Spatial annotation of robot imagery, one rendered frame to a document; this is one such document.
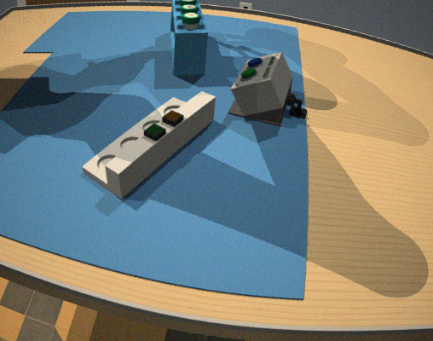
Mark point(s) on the grey control box with blue and green keys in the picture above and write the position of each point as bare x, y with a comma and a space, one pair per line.
265, 86

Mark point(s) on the dark grey table edge trim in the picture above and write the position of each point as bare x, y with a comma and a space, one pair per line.
200, 320

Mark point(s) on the blue rectangular tube holder block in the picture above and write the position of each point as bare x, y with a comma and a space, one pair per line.
189, 47

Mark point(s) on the blue flat mat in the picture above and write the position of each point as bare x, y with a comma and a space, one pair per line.
227, 212

